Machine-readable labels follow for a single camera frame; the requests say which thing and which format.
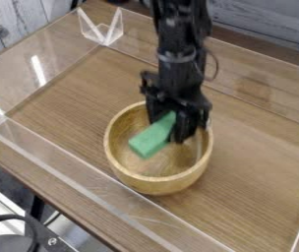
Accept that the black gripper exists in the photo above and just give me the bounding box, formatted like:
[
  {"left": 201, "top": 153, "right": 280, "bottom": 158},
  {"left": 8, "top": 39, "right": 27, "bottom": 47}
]
[{"left": 140, "top": 53, "right": 211, "bottom": 144}]

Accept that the green rectangular block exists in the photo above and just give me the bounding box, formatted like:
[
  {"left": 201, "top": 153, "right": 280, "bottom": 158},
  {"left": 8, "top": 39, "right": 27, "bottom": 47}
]
[{"left": 128, "top": 111, "right": 177, "bottom": 158}]

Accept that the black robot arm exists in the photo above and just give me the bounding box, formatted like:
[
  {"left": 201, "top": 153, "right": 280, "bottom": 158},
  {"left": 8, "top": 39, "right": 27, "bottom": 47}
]
[{"left": 140, "top": 0, "right": 213, "bottom": 144}]

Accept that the brown wooden bowl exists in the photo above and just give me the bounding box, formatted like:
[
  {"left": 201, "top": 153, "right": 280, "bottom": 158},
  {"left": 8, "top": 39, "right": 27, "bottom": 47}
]
[{"left": 104, "top": 101, "right": 214, "bottom": 196}]

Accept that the black table leg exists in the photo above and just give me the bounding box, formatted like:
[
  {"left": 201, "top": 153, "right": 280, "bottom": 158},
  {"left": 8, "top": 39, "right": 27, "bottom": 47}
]
[{"left": 31, "top": 196, "right": 45, "bottom": 221}]

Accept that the clear acrylic corner bracket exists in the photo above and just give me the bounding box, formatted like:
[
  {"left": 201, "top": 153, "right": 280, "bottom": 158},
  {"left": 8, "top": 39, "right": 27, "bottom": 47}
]
[{"left": 76, "top": 8, "right": 123, "bottom": 46}]

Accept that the clear acrylic tray wall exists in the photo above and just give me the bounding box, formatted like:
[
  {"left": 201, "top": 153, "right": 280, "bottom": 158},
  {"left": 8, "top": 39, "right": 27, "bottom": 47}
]
[{"left": 0, "top": 2, "right": 299, "bottom": 252}]

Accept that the grey metal bracket with screw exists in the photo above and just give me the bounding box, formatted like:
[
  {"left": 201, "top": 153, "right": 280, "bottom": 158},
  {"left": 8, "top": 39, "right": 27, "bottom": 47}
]
[{"left": 25, "top": 216, "right": 79, "bottom": 252}]

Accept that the black cable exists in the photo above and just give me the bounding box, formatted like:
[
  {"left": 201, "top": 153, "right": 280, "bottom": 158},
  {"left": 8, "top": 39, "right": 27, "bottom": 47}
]
[{"left": 0, "top": 214, "right": 41, "bottom": 252}]

